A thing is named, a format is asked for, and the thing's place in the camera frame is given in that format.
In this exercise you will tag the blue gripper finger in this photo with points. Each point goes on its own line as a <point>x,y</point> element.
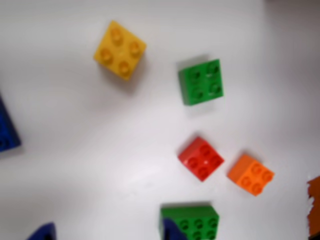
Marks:
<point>172,231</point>
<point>42,232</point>

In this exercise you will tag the green 2x2 toy block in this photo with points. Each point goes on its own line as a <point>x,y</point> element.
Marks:
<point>202,81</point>

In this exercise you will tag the green 2x4 toy block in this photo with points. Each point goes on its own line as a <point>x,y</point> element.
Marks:
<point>197,222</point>

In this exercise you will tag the red 2x2 toy block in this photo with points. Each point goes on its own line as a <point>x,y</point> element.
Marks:
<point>201,160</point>

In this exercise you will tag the orange 2x2 toy block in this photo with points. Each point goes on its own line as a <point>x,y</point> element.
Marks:
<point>251,176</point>

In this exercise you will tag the yellow 2x2 toy block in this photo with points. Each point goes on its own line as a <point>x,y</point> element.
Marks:
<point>120,50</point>

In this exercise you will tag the blue 8x8 base plate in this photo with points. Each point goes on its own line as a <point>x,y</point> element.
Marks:
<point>6,130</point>

